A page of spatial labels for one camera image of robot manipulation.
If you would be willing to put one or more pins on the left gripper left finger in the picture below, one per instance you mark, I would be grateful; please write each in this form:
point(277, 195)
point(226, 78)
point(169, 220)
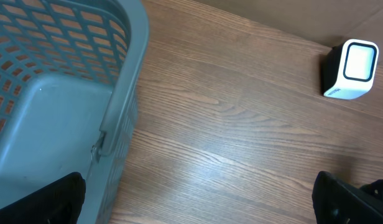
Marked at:
point(57, 203)

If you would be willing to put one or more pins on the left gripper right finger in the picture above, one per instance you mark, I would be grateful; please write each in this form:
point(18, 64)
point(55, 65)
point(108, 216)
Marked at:
point(335, 201)

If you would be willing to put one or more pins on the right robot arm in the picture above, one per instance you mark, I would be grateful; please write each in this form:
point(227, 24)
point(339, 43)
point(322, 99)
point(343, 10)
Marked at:
point(374, 189)

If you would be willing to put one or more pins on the white barcode scanner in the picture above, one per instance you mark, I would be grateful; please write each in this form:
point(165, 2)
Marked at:
point(348, 70)

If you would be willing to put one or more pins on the grey plastic basket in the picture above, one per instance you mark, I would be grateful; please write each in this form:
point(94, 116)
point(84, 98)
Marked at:
point(68, 74)

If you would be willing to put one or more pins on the cardboard back panel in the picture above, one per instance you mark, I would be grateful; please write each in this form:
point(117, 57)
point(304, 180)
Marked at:
point(327, 22)

